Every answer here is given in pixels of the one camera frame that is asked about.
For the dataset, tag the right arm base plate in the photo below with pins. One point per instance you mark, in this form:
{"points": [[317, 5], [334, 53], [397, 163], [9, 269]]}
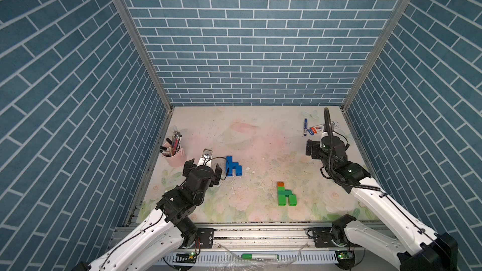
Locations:
{"points": [[321, 236]]}

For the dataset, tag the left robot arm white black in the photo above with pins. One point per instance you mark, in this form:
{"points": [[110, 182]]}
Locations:
{"points": [[167, 227]]}

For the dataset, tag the aluminium front rail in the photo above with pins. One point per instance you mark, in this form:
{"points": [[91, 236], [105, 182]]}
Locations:
{"points": [[288, 240]]}

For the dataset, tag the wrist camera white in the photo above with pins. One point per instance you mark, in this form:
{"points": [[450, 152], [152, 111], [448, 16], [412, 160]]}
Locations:
{"points": [[206, 157], [327, 131]]}

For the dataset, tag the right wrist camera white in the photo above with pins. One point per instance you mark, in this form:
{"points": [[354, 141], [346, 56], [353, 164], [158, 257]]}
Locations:
{"points": [[327, 131]]}

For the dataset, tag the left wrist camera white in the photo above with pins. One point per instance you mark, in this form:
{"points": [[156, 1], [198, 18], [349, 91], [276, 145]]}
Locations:
{"points": [[206, 157]]}

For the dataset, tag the long green lego brick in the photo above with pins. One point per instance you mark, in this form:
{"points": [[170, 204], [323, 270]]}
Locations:
{"points": [[288, 193]]}

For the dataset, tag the green lego small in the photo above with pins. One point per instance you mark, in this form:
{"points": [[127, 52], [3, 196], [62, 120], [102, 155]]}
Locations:
{"points": [[292, 200]]}

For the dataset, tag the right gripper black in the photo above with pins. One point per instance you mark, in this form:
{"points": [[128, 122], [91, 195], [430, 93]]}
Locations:
{"points": [[314, 145]]}

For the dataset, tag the blue marker pen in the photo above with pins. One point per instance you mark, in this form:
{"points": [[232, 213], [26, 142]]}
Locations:
{"points": [[305, 127]]}

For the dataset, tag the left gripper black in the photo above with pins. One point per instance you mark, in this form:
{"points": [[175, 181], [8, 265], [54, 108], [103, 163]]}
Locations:
{"points": [[214, 177]]}

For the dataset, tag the white toothpaste tube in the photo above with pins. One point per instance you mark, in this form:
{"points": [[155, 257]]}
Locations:
{"points": [[321, 128]]}

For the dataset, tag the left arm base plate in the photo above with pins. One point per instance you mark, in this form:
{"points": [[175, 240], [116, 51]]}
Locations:
{"points": [[205, 238]]}

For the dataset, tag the long blue lego brick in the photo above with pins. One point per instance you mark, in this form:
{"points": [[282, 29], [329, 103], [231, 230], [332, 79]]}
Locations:
{"points": [[231, 166]]}

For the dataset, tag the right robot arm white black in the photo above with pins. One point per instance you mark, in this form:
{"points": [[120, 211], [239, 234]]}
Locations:
{"points": [[416, 246]]}

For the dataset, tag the bundle of pens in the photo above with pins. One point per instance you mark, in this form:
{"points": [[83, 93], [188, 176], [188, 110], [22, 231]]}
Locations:
{"points": [[172, 145]]}

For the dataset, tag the green marker on rail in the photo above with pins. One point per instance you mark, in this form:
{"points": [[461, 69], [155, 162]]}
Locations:
{"points": [[260, 256]]}

